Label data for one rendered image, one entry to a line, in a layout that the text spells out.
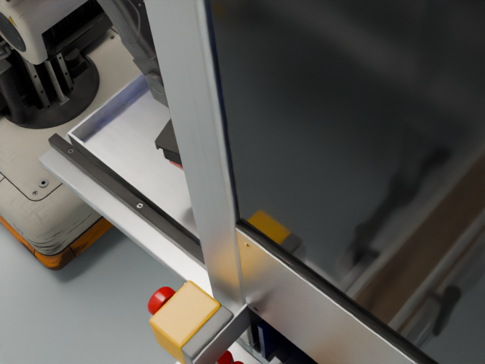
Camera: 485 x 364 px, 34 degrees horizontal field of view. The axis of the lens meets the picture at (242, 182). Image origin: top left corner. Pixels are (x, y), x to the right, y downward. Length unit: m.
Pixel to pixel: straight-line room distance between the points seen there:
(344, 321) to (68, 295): 1.46
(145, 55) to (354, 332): 0.39
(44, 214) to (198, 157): 1.27
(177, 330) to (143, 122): 0.45
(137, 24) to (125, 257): 1.32
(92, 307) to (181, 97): 1.51
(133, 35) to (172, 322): 0.33
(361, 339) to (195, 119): 0.26
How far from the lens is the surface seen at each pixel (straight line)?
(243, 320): 0.96
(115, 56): 2.21
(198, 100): 0.63
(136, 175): 1.22
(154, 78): 0.93
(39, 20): 1.62
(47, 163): 1.27
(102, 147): 1.26
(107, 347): 2.07
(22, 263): 2.24
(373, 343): 0.75
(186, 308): 0.93
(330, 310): 0.76
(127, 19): 0.91
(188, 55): 0.60
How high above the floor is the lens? 1.88
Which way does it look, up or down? 57 degrees down
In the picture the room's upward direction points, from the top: 7 degrees counter-clockwise
